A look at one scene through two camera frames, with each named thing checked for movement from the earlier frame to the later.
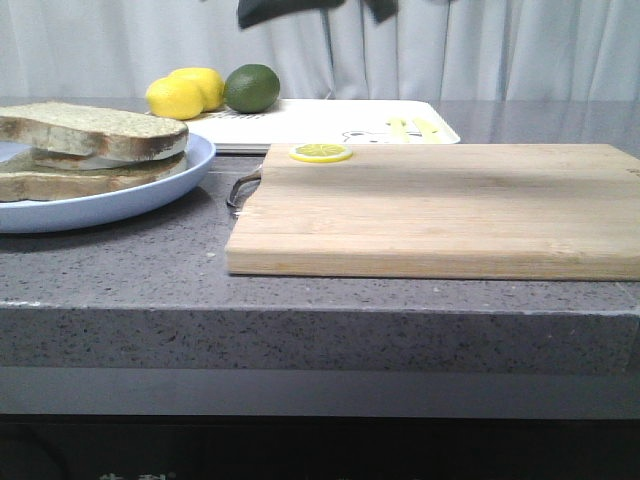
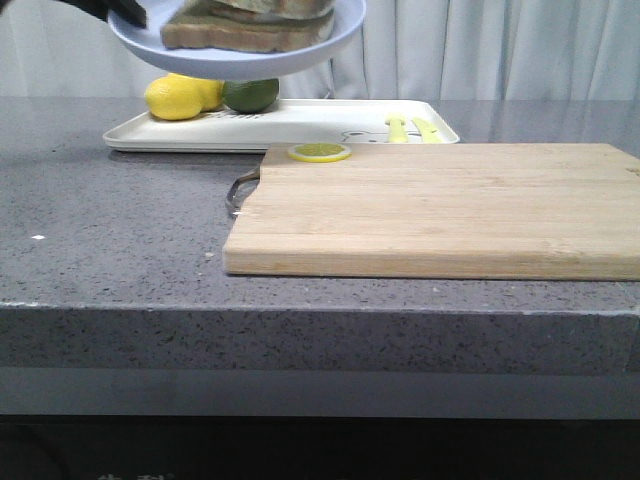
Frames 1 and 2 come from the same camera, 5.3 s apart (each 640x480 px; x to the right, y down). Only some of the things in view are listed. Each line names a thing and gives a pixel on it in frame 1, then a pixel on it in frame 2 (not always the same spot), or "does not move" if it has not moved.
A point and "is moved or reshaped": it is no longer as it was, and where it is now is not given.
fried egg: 74,161 to 229,11
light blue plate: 69,213 to 348,23
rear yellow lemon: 210,82 does not move
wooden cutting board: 563,212 does not move
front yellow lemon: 176,98 does not move
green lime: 252,88 does not move
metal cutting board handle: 249,177 does not move
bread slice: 57,128 is moved or reshaped
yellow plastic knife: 430,133 does not move
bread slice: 43,182 to 200,28
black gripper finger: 254,11 to 130,11
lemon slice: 321,153 does not move
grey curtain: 113,50 does not move
